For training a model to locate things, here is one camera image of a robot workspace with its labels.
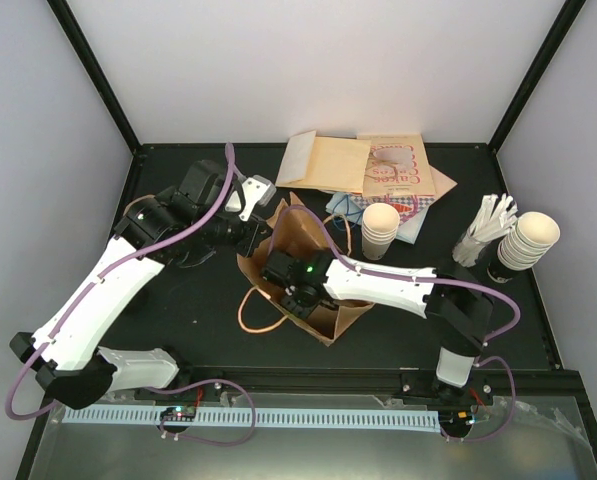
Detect blue checkered paper bag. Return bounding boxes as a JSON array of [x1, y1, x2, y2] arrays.
[[351, 194, 436, 224]]

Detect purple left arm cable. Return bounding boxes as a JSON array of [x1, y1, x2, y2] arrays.
[[4, 142, 257, 444]]

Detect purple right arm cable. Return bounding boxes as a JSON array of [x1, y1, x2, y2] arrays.
[[266, 204, 522, 444]]

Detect right black frame post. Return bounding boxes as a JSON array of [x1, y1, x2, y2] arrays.
[[488, 0, 586, 153]]

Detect brown paper bag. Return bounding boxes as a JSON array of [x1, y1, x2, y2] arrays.
[[237, 192, 374, 346]]

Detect cakes printed paper bag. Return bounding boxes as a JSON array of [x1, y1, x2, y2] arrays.
[[356, 134, 436, 197]]

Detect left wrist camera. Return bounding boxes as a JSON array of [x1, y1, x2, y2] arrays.
[[224, 175, 276, 222]]

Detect brown cardboard cup carrier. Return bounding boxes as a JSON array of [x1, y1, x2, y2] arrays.
[[123, 194, 154, 219]]

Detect yellow padded envelope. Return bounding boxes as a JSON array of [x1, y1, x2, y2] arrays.
[[275, 131, 371, 193]]

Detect white paper cup stack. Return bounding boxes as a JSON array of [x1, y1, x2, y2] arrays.
[[361, 203, 400, 260]]

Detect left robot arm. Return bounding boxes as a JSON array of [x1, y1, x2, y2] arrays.
[[10, 160, 276, 410]]

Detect white lid stack on sleeve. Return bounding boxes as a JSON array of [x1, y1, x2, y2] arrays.
[[487, 211, 561, 283]]

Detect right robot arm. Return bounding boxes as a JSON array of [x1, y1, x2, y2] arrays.
[[260, 250, 494, 403]]

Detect black frame post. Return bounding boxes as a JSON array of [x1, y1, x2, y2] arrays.
[[47, 0, 141, 154], [488, 0, 586, 153]]

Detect jar of white stirrers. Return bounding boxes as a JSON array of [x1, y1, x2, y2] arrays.
[[452, 193, 518, 268]]

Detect light blue cable duct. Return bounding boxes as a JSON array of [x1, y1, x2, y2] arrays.
[[62, 404, 441, 434]]

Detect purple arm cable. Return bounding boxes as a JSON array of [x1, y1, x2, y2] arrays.
[[266, 204, 522, 444], [4, 142, 257, 444]]

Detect tan flat paper bag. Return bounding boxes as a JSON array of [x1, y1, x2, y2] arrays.
[[430, 167, 457, 200]]

